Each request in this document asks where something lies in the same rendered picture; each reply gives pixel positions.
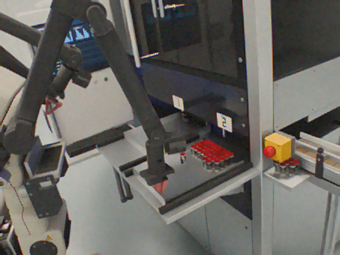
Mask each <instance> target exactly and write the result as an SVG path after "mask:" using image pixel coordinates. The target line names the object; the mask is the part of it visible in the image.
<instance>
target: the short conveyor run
mask: <svg viewBox="0 0 340 255"><path fill-rule="evenodd" d="M300 137H301V139H300V140H299V141H298V140H296V147H295V154H294V155H293V156H292V157H290V158H294V160H298V161H299V162H300V170H303V171H305V172H307V173H310V174H311V175H312V177H311V180H310V181H309V182H310V183H312V184H314V185H316V186H317V187H321V188H322V189H323V190H326V191H328V192H330V193H332V194H334V195H336V196H338V197H340V140H339V143H338V146H337V145H335V144H334V143H329V142H327V141H326V140H321V139H320V138H318V137H314V136H311V135H308V134H305V133H303V132H300Z"/></svg>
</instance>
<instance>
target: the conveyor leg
mask: <svg viewBox="0 0 340 255"><path fill-rule="evenodd" d="M339 216H340V197H338V196H336V195H334V194H332V193H330V192H328V194H327V201H326V213H325V220H324V226H323V238H322V244H321V251H320V255H333V253H334V248H335V239H336V235H337V230H338V221H339Z"/></svg>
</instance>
